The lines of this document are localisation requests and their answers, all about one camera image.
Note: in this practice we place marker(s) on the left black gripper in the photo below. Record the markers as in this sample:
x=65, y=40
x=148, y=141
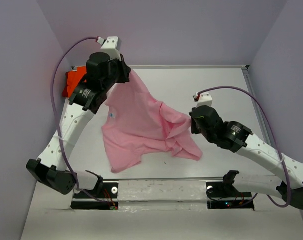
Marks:
x=125, y=69

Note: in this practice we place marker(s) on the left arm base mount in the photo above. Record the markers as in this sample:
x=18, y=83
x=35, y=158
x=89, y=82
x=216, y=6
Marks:
x=96, y=193

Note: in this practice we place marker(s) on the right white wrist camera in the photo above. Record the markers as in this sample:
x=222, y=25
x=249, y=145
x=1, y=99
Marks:
x=203, y=99

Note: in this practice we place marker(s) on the pink t-shirt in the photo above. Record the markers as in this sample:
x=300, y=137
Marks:
x=138, y=124

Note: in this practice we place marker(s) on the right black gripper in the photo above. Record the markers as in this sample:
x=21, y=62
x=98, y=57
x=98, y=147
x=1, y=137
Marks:
x=194, y=128

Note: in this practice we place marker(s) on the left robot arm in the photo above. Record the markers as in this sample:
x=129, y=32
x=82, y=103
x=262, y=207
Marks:
x=52, y=168

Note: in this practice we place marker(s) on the folded orange t-shirt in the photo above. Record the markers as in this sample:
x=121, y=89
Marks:
x=73, y=78

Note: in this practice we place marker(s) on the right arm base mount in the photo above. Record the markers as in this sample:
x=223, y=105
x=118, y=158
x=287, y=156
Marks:
x=222, y=195

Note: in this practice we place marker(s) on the aluminium table edge rail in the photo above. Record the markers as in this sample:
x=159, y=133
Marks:
x=146, y=67

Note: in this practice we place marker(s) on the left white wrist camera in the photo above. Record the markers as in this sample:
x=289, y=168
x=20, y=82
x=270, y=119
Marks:
x=112, y=46

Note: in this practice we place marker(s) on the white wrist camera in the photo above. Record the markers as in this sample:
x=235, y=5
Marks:
x=203, y=99
x=112, y=46

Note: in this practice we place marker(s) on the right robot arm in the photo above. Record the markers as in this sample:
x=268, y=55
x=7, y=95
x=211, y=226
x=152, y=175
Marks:
x=286, y=181

